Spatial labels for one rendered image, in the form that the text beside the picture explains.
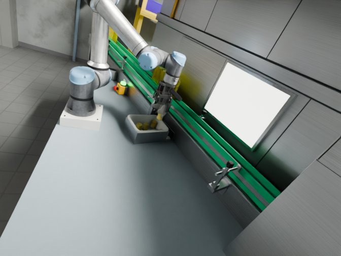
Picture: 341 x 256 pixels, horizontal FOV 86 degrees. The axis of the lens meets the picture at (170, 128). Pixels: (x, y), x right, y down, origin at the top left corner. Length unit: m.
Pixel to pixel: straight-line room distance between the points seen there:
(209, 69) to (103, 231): 1.02
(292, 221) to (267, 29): 0.86
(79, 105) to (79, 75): 0.16
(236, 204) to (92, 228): 0.61
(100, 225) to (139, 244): 0.15
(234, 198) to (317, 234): 0.39
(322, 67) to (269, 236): 0.68
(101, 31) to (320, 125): 1.09
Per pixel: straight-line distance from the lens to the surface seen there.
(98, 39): 1.10
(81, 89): 1.04
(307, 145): 0.99
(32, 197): 0.81
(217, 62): 1.22
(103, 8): 0.92
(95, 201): 0.79
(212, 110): 1.19
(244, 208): 0.94
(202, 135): 1.04
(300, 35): 1.06
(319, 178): 0.61
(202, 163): 1.03
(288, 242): 0.70
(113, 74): 1.78
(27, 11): 4.48
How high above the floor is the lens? 1.40
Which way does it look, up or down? 29 degrees down
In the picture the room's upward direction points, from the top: 23 degrees clockwise
